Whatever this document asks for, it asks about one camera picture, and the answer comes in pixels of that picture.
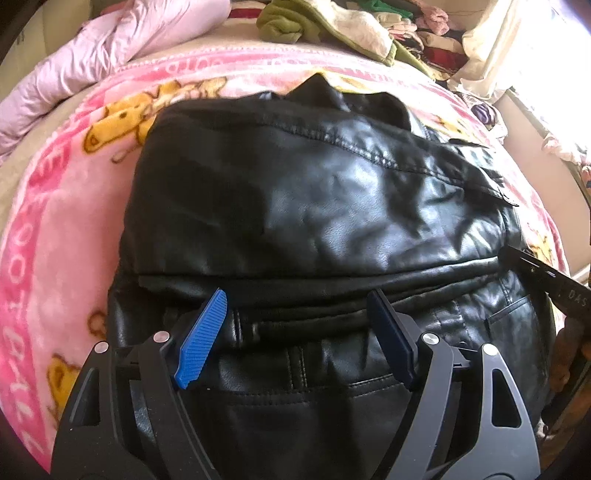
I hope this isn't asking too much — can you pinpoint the purple cloth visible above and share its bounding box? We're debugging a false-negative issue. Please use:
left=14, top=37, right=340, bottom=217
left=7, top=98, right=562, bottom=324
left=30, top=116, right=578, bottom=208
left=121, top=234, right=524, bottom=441
left=470, top=103, right=498, bottom=129

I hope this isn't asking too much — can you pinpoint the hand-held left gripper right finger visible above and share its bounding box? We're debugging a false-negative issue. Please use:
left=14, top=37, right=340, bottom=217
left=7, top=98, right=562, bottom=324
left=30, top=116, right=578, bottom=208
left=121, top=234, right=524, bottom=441
left=367, top=290, right=542, bottom=480

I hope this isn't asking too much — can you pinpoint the black leather jacket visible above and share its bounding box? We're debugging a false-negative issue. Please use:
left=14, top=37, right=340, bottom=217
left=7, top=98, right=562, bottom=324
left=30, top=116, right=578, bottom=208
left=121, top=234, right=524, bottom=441
left=107, top=74, right=558, bottom=480

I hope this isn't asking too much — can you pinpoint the person's right hand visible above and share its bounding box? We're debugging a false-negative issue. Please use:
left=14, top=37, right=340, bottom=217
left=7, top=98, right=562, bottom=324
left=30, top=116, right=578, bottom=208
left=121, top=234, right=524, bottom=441
left=549, top=323, right=584, bottom=403

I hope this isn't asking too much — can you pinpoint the pale pink quilt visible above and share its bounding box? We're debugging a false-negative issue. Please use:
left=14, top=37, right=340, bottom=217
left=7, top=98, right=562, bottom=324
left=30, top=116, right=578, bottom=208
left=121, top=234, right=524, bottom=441
left=0, top=0, right=232, bottom=158

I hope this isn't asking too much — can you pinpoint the green garment with cream lining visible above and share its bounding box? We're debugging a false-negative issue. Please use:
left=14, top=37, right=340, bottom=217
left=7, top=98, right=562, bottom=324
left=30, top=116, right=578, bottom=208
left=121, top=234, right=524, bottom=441
left=256, top=0, right=431, bottom=75

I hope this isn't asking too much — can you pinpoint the cream curtain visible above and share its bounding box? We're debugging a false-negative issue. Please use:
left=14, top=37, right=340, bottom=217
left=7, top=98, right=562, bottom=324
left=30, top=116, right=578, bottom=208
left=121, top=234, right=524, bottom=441
left=449, top=0, right=548, bottom=99

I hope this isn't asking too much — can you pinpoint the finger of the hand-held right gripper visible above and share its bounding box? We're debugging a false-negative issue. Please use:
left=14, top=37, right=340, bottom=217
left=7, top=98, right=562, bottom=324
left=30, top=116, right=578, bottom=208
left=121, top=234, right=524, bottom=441
left=500, top=244, right=563, bottom=303

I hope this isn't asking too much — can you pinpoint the pink printed blanket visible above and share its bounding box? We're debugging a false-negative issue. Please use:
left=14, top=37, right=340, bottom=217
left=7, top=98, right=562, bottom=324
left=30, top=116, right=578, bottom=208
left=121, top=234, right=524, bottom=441
left=0, top=46, right=572, bottom=472

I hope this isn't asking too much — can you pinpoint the pile of folded clothes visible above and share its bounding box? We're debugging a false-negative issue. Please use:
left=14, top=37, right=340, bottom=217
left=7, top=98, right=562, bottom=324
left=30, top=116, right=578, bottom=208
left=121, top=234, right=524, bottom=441
left=365, top=0, right=472, bottom=83

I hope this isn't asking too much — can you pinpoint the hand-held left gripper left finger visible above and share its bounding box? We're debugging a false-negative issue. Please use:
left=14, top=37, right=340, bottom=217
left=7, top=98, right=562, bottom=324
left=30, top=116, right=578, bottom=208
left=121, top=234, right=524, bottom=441
left=51, top=288, right=228, bottom=480

